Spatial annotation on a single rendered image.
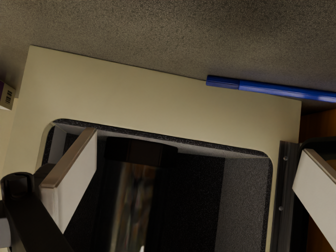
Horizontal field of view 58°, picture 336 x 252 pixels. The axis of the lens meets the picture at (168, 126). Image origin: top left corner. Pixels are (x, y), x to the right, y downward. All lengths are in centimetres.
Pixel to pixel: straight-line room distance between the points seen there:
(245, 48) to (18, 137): 23
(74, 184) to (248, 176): 30
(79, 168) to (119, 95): 18
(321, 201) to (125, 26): 18
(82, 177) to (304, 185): 13
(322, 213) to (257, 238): 21
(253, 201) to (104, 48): 25
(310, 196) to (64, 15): 22
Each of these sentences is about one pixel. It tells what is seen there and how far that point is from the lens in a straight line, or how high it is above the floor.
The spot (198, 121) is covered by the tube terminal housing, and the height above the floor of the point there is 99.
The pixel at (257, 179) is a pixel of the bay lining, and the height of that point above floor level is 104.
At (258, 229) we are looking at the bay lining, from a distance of 39.
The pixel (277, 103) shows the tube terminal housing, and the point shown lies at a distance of 39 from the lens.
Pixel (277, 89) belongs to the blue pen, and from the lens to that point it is 34.
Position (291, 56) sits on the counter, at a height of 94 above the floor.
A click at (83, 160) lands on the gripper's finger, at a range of 17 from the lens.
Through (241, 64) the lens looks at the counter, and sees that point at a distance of 30.
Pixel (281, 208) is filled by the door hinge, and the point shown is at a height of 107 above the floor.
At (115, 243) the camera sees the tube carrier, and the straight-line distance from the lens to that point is 39.
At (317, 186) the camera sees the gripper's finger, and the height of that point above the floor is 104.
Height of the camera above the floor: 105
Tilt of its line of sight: 8 degrees down
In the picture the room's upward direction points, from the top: 172 degrees counter-clockwise
